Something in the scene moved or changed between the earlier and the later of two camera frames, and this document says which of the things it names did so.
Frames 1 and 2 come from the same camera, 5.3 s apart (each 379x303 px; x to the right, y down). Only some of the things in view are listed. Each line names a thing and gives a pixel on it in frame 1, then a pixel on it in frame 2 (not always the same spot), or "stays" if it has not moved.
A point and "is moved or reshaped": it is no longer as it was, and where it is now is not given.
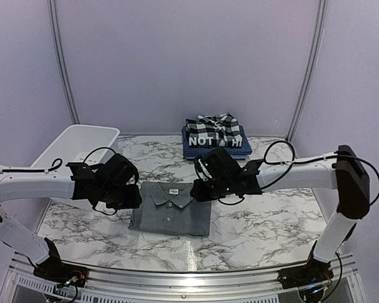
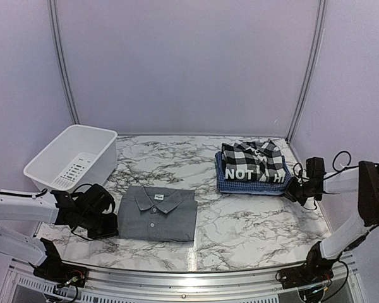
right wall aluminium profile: (305, 93) stays
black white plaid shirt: (220, 125) → (260, 161)
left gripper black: (132, 202) → (111, 229)
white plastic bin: (75, 145) stays
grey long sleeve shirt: (168, 207) is moved or reshaped
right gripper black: (201, 195) → (289, 192)
